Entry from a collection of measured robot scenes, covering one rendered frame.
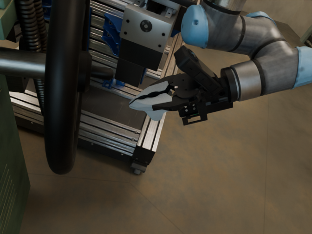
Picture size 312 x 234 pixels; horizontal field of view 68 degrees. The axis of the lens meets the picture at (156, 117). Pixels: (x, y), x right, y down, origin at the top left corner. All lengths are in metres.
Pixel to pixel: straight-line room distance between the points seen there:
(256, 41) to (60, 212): 0.94
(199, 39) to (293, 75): 0.18
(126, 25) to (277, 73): 0.42
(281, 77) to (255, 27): 0.12
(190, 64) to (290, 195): 1.32
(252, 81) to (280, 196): 1.16
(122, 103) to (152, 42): 0.56
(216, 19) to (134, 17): 0.28
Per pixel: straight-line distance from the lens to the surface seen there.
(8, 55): 0.36
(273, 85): 0.49
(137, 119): 1.14
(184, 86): 0.46
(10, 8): 0.38
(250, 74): 0.47
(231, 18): 0.48
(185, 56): 0.41
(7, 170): 0.78
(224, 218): 1.28
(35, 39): 0.42
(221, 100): 0.50
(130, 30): 0.70
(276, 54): 0.51
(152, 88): 0.48
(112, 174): 1.18
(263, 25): 0.55
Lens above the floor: 1.03
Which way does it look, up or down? 44 degrees down
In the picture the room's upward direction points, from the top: 22 degrees clockwise
